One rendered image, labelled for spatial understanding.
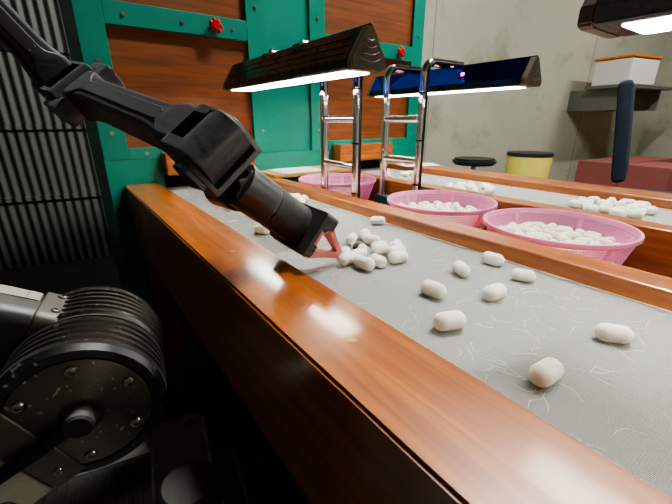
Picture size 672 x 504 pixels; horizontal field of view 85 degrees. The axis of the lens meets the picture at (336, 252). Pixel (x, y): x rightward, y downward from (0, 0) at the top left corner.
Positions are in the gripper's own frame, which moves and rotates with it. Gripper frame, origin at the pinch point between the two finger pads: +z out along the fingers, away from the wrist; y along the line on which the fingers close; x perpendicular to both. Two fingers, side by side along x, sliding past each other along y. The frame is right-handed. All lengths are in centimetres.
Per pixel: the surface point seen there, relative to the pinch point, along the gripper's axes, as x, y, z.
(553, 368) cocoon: 0.7, -34.1, -2.1
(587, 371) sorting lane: -0.9, -35.3, 2.8
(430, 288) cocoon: -1.5, -16.9, 2.1
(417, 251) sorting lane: -8.0, -3.8, 12.9
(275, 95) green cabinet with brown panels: -44, 89, 13
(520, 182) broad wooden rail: -57, 19, 72
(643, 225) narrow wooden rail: -36, -24, 43
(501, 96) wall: -261, 196, 260
